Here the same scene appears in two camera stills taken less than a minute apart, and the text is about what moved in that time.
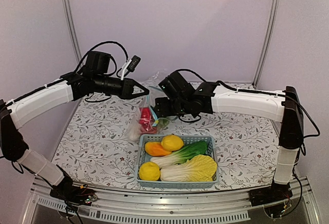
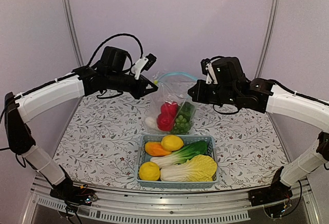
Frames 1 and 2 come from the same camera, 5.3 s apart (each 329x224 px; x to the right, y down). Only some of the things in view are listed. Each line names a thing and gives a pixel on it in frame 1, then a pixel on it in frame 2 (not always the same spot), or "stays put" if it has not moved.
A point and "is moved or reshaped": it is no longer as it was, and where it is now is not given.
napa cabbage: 201,168 stays put
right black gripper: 162,109 → 199,95
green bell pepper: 162,123 is moved or reshaped
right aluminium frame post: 272,30 stays put
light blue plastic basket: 142,157 stays put
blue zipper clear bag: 145,120 is moved or reshaped
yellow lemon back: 172,142 stays put
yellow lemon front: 149,171 stays put
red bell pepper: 145,114 is moved or reshaped
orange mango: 155,148 stays put
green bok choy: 187,152 stays put
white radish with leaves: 134,132 → 150,123
